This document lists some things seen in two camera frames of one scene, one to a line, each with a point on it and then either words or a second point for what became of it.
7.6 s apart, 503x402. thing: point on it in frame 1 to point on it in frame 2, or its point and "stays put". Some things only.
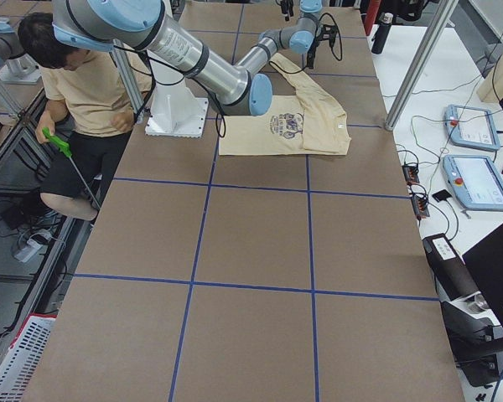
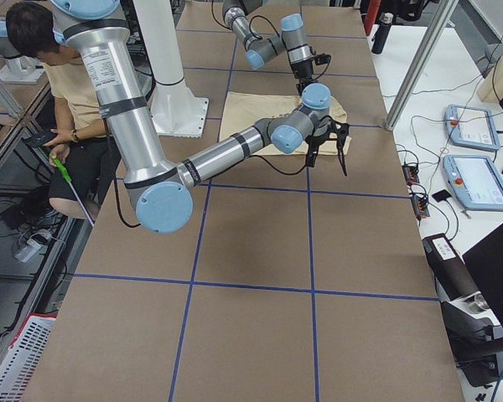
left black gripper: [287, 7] to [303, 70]
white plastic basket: [10, 381] stays put
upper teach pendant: [470, 126] stays put
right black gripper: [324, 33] to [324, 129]
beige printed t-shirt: [308, 121] stays put
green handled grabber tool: [66, 151] to [66, 173]
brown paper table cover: [254, 278] stays put
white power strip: [29, 250] stays put
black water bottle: [384, 26] stays put
